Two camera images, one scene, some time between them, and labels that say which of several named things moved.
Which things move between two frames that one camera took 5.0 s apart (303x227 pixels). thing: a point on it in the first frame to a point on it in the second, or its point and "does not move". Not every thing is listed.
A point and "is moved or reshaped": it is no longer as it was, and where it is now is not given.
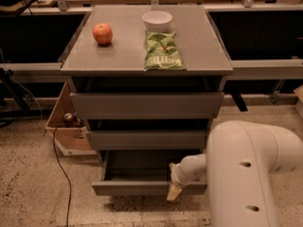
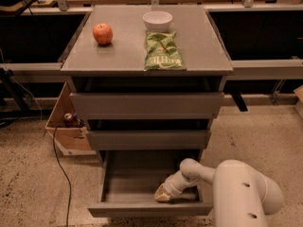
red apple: (102, 33) does not move
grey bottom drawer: (142, 173) is moved or reshaped
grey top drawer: (147, 105) does not move
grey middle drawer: (149, 139) does not move
